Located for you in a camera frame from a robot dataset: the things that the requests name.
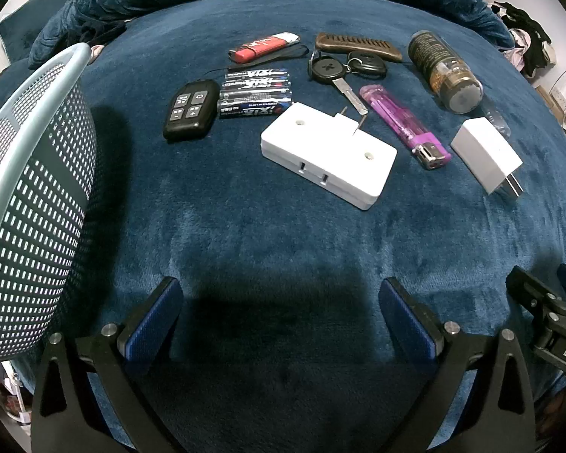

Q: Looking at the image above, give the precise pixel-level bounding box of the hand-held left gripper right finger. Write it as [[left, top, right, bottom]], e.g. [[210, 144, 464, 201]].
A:
[[378, 277, 536, 453]]

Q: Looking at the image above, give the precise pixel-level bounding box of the brown wooden comb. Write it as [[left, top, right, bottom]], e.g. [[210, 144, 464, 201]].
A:
[[315, 32, 403, 63]]

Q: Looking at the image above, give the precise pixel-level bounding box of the white socket adapter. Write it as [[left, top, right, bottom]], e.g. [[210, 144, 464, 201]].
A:
[[260, 102, 398, 211]]

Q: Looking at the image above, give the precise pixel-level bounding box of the black remote control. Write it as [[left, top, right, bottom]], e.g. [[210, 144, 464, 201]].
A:
[[163, 79, 221, 141]]

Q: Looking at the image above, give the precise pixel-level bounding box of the clear plastic cap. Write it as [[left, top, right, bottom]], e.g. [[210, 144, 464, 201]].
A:
[[480, 98, 511, 137]]

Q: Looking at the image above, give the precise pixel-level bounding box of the blue battery pack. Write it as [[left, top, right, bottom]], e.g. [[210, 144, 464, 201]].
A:
[[218, 67, 294, 119]]

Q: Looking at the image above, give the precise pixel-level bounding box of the dark glass bottle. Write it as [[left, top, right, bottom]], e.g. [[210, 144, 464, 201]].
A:
[[408, 29, 484, 115]]

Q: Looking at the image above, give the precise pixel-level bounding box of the black car key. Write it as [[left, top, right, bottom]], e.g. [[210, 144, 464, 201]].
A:
[[308, 49, 369, 116]]

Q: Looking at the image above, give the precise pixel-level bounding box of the purple transparent lighter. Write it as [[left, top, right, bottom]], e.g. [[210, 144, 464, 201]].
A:
[[359, 84, 452, 171]]

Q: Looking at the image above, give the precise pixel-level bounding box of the black key fob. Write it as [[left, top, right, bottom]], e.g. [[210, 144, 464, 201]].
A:
[[346, 50, 388, 81]]

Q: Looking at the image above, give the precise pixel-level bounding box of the white charger plug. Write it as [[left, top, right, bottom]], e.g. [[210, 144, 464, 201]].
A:
[[450, 117, 524, 197]]

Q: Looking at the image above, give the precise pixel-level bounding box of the light blue mesh basket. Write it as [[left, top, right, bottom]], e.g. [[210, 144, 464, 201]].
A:
[[0, 42, 100, 365]]

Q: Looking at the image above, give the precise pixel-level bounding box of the pile of clothes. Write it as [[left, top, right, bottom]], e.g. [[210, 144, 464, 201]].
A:
[[488, 2, 558, 79]]

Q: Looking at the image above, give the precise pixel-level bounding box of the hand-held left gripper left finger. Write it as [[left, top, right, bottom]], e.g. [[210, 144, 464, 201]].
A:
[[31, 276, 185, 453]]

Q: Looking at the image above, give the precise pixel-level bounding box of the white power strip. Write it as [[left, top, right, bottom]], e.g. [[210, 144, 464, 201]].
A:
[[544, 87, 566, 126]]

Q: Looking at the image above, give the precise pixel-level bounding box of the black cloth strap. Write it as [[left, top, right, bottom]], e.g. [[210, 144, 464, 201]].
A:
[[78, 19, 128, 47]]

